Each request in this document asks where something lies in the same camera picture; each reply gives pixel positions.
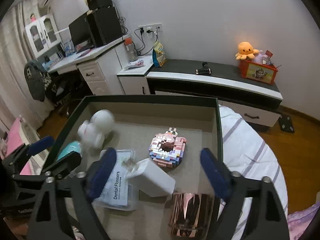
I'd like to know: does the pink block donut toy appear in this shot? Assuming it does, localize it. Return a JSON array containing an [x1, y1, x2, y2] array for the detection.
[[149, 127, 187, 168]]

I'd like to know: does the white glass door cabinet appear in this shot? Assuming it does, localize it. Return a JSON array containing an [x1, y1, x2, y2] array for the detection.
[[25, 14, 61, 58]]

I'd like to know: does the rose gold cylindrical container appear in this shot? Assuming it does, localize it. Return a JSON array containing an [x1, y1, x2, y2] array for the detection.
[[168, 193, 215, 239]]

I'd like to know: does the white striped table cloth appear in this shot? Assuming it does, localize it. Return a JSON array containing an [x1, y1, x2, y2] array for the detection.
[[219, 106, 288, 216]]

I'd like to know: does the black small device on cabinet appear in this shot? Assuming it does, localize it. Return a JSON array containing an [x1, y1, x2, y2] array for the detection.
[[195, 62, 212, 75]]

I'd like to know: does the dental flossers plastic box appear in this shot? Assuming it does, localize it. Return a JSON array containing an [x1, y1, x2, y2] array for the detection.
[[93, 149, 139, 211]]

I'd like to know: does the yellow blue snack bag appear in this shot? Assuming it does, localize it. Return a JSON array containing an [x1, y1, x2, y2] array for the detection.
[[152, 41, 167, 67]]

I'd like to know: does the orange toy storage box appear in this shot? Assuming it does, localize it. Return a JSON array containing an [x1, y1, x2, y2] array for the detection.
[[239, 60, 278, 85]]

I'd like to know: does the black bathroom scale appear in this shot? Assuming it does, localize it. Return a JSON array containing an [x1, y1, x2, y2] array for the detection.
[[278, 113, 295, 133]]

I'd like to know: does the black office chair with clothes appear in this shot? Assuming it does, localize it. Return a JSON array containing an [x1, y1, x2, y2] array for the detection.
[[24, 60, 72, 117]]

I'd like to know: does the orange octopus plush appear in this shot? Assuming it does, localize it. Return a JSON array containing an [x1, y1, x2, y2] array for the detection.
[[235, 42, 260, 60]]

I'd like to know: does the pink black storage tray box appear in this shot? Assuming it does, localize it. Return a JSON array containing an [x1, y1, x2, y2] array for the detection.
[[41, 94, 224, 240]]

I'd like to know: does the pink bedding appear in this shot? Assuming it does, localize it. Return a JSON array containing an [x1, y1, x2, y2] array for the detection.
[[287, 203, 319, 240]]

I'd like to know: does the orange cap water bottle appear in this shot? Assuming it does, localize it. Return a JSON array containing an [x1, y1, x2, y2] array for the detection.
[[124, 37, 138, 62]]

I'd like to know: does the white power adapter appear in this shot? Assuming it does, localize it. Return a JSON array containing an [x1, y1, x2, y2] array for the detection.
[[125, 159, 176, 197]]

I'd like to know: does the teal lid glass jar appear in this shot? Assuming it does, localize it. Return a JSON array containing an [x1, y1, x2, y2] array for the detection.
[[56, 140, 83, 161]]

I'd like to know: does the white wall power outlet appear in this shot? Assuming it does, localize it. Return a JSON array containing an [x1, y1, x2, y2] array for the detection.
[[138, 23, 163, 32]]

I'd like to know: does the black computer tower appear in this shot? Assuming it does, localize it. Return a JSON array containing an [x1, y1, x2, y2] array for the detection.
[[86, 7, 123, 47]]

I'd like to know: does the black computer monitor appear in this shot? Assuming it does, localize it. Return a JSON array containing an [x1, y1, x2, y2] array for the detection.
[[68, 12, 93, 51]]

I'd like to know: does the white computer desk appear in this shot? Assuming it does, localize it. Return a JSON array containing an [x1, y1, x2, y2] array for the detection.
[[48, 34, 130, 95]]

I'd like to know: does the black white low cabinet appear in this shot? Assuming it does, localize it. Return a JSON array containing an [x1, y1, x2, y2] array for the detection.
[[117, 57, 283, 129]]

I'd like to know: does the beige window curtain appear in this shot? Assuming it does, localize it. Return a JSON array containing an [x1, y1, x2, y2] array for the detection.
[[1, 0, 53, 129]]

